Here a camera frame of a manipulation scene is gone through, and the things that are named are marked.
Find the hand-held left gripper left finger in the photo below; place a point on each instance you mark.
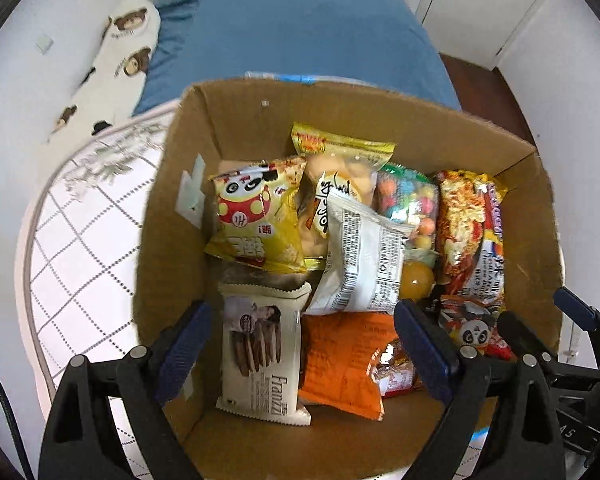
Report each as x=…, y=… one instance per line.
x=185, y=345

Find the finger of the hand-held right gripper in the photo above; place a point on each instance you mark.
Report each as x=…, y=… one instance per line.
x=577, y=305
x=517, y=330

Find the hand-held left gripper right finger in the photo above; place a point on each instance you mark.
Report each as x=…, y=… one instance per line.
x=425, y=350

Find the red and white snack packet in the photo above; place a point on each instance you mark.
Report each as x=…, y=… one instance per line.
x=395, y=370

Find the amber yellow ball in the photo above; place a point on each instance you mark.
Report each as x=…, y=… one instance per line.
x=417, y=280

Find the white chocolate wafer packet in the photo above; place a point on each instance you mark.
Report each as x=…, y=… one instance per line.
x=260, y=360

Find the orange snack packet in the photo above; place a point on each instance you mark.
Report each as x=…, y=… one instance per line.
x=335, y=360

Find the instant noodle packet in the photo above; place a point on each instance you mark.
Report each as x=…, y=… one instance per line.
x=470, y=230

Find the yellow panda snack packet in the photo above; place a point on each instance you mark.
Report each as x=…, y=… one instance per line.
x=250, y=220

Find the colourful candy packet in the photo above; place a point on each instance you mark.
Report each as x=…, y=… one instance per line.
x=410, y=200

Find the yellow puffed snack packet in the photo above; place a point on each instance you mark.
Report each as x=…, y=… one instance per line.
x=340, y=160

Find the printed cardboard box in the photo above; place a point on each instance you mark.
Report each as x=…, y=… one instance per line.
x=230, y=110

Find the white checked bed mat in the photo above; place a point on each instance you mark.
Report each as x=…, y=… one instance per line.
x=80, y=260

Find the bear print pillow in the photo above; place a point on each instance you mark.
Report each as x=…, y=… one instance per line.
x=120, y=60

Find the white cabinet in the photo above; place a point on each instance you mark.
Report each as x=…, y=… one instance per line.
x=480, y=5

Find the blue pillow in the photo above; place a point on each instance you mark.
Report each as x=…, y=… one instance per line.
x=290, y=35

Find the white wall switch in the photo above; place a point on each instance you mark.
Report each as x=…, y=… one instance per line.
x=43, y=43

